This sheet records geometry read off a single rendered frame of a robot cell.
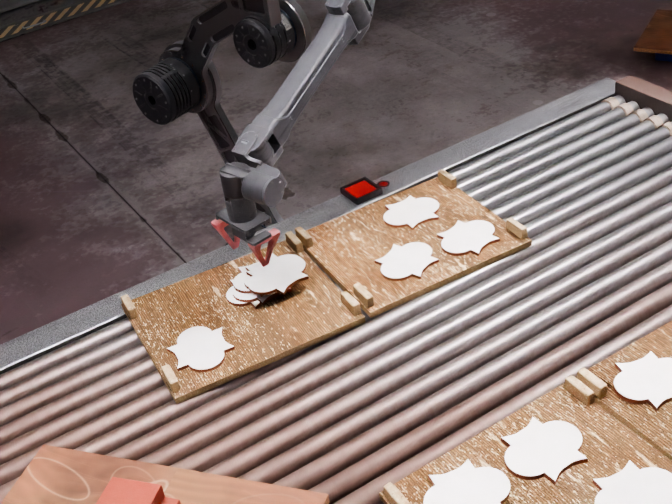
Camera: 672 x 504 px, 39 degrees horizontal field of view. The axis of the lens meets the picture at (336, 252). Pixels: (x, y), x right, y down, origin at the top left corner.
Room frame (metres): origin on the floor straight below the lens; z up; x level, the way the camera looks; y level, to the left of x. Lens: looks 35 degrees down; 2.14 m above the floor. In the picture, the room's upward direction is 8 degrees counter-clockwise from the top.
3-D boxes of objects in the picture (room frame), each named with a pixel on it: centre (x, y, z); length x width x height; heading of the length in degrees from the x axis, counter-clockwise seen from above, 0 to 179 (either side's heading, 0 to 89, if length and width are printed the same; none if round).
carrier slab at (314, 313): (1.56, 0.22, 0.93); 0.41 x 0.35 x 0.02; 113
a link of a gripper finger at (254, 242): (1.55, 0.15, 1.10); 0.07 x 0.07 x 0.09; 39
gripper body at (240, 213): (1.58, 0.17, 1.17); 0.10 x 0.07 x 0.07; 39
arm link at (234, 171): (1.57, 0.17, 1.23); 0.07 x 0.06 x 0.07; 48
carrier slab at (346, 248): (1.73, -0.17, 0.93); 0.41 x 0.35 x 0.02; 114
